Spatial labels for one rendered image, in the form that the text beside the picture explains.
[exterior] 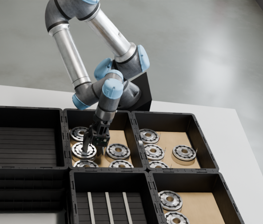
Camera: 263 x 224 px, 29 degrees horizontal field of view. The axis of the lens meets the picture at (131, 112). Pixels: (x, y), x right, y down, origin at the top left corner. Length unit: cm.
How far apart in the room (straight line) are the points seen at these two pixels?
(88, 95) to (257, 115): 250
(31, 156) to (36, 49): 261
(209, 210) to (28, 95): 117
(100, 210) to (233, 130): 108
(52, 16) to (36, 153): 56
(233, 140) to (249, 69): 243
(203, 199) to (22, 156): 74
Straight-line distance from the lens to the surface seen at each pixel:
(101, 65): 239
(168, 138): 231
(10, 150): 212
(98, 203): 192
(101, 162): 210
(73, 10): 211
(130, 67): 230
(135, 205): 195
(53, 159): 209
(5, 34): 485
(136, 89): 243
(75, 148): 210
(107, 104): 191
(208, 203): 204
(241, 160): 254
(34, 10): 538
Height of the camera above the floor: 217
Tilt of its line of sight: 33 degrees down
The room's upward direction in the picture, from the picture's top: 11 degrees clockwise
